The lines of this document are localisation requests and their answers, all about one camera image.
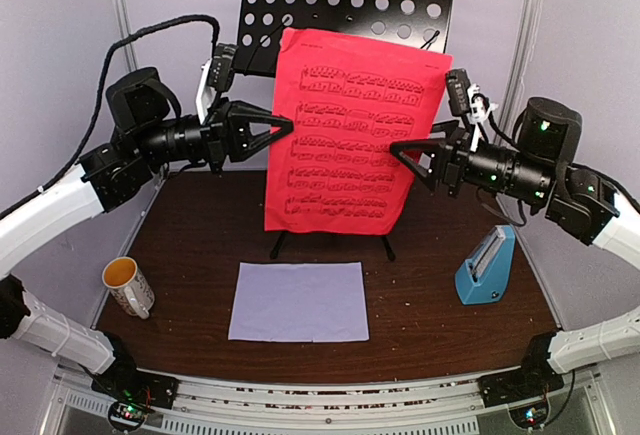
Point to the black music stand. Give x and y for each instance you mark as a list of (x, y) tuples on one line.
[(422, 24)]

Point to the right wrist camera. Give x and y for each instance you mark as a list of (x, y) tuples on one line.
[(469, 104)]

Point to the right aluminium frame post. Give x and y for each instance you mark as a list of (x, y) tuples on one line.
[(523, 53)]

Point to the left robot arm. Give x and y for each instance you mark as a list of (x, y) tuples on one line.
[(150, 132)]

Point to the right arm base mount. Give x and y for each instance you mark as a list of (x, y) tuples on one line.
[(525, 392)]

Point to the front aluminium rail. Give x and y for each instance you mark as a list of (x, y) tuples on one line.
[(444, 405)]

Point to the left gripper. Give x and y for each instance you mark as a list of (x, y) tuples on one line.
[(226, 131)]

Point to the red sheet music paper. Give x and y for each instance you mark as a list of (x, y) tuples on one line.
[(349, 98)]

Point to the patterned white mug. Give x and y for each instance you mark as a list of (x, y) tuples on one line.
[(126, 283)]

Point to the lavender paper sheet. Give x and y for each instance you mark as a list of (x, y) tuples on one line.
[(299, 303)]

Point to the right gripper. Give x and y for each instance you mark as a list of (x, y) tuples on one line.
[(450, 155)]

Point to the blue metronome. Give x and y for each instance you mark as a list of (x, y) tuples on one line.
[(484, 275)]

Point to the aluminium frame post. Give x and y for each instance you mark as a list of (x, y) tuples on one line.
[(124, 29), (523, 53)]

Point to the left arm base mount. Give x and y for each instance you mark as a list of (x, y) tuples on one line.
[(134, 400)]

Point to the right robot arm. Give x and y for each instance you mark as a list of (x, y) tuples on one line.
[(539, 170)]

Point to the left aluminium frame post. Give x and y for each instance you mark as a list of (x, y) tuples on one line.
[(124, 29)]

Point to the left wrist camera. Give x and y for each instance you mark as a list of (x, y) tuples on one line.
[(216, 78)]

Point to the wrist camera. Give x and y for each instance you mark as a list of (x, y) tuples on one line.
[(216, 78), (469, 104)]

